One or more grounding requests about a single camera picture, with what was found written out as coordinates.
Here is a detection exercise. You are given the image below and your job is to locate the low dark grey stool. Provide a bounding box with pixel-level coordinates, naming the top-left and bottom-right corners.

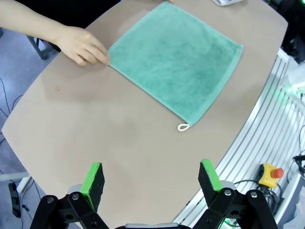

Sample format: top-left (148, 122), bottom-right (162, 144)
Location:
top-left (26, 35), bottom-right (60, 60)

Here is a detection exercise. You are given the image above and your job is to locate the black emergency stop cable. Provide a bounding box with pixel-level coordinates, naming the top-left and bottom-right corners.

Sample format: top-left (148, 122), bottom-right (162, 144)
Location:
top-left (233, 180), bottom-right (283, 213)

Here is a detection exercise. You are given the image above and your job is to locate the person's right hand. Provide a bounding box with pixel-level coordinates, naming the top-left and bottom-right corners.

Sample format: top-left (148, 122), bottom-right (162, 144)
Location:
top-left (54, 25), bottom-right (111, 67)

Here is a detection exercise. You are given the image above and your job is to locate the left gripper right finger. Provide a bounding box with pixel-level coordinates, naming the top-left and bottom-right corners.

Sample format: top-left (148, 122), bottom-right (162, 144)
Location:
top-left (194, 159), bottom-right (278, 229)

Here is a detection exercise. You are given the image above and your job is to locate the person in black t-shirt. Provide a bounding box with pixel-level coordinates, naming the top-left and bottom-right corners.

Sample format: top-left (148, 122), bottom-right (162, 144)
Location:
top-left (14, 0), bottom-right (122, 52)

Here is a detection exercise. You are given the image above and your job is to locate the yellow emergency stop button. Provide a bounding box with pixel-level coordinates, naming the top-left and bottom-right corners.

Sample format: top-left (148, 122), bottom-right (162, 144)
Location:
top-left (258, 163), bottom-right (285, 188)

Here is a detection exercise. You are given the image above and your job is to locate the person's right forearm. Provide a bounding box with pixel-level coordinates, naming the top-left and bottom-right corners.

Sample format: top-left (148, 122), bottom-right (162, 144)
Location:
top-left (0, 0), bottom-right (63, 48)

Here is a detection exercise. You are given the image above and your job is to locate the aluminium profile frame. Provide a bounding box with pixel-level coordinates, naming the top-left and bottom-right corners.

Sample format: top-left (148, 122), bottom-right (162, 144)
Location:
top-left (173, 47), bottom-right (305, 229)

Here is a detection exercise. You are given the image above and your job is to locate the beige terry towel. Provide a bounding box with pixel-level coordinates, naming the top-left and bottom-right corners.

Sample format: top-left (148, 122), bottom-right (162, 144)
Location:
top-left (212, 0), bottom-right (241, 7)

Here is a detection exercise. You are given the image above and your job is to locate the green terry towel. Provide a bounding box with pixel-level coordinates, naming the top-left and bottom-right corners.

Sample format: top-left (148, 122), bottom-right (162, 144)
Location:
top-left (107, 1), bottom-right (244, 132)

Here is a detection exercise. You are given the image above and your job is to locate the white table foot bar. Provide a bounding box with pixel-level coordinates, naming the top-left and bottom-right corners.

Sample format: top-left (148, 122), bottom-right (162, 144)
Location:
top-left (0, 172), bottom-right (31, 191)

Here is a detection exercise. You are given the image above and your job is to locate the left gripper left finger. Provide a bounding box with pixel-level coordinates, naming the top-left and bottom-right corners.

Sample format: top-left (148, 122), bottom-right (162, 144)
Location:
top-left (30, 162), bottom-right (110, 229)

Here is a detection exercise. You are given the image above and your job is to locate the black power strip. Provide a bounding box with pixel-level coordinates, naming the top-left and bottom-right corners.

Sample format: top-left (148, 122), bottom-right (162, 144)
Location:
top-left (8, 182), bottom-right (22, 218)

